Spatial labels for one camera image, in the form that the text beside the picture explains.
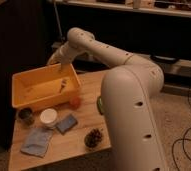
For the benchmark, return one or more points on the orange ball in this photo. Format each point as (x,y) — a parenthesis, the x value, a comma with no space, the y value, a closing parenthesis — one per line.
(75,102)

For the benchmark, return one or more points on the green small object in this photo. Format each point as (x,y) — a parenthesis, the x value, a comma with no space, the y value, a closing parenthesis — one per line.
(100,105)

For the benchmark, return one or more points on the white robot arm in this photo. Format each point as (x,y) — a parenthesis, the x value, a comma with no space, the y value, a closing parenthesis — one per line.
(126,90)

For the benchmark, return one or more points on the metal vertical pole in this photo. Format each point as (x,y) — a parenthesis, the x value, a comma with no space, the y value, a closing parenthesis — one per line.
(61,36)

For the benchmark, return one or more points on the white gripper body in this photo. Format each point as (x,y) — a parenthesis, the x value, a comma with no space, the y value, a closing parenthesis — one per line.
(58,57)

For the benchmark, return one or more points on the grey lower shelf rail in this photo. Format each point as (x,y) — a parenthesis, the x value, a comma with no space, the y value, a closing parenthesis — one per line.
(175,66)

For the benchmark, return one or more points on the light wooden table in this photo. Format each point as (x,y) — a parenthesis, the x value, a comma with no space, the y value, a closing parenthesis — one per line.
(71,144)

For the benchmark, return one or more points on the grey folded cloth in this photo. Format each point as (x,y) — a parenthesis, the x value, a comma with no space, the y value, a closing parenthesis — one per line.
(37,142)

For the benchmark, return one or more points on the blue sponge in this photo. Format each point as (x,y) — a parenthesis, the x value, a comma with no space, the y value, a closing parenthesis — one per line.
(66,124)

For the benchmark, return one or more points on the white cup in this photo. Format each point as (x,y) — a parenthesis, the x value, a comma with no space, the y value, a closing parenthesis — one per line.
(48,117)

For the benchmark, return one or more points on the brown pine cone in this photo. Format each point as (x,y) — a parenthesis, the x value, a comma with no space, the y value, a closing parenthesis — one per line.
(93,138)

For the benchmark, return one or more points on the dark small can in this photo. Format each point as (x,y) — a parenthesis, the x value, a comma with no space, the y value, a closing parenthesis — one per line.
(26,116)

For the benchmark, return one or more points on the upper wall shelf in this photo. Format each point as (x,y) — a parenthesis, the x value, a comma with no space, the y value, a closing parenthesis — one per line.
(119,7)

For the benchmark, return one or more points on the yellow plastic tray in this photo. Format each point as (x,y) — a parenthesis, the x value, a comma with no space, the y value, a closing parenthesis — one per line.
(39,88)

